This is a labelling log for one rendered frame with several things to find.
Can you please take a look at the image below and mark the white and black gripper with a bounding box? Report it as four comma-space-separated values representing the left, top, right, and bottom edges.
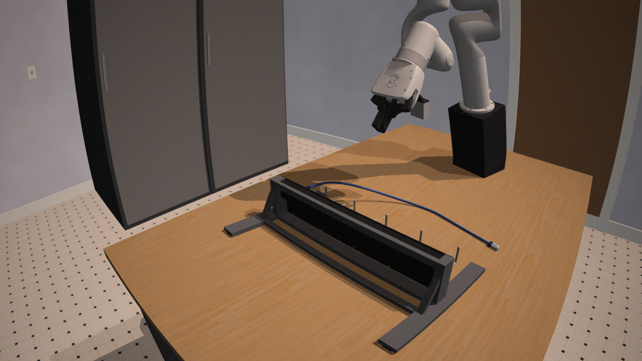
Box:
371, 57, 424, 133

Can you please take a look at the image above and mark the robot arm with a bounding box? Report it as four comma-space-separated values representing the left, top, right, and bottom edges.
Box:
392, 0, 502, 120

